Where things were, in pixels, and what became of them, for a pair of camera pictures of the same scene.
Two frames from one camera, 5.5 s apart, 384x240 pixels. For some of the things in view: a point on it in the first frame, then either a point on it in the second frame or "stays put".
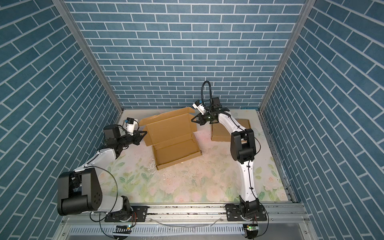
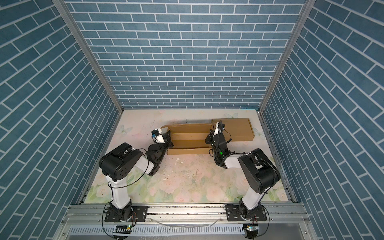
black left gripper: [136, 138] → [167, 136]
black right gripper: [201, 117] → [208, 141]
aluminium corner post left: [74, 29] stays put
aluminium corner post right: [306, 9] stays put
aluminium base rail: [192, 216] stays put
